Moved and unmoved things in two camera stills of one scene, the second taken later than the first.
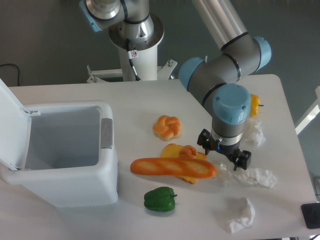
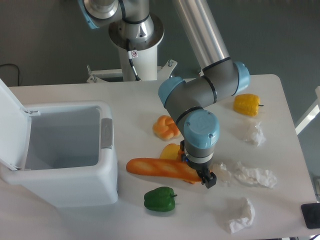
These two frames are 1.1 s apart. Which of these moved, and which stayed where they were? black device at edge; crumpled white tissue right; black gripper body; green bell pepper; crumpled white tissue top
Moved: black gripper body
Stayed: crumpled white tissue right; green bell pepper; crumpled white tissue top; black device at edge
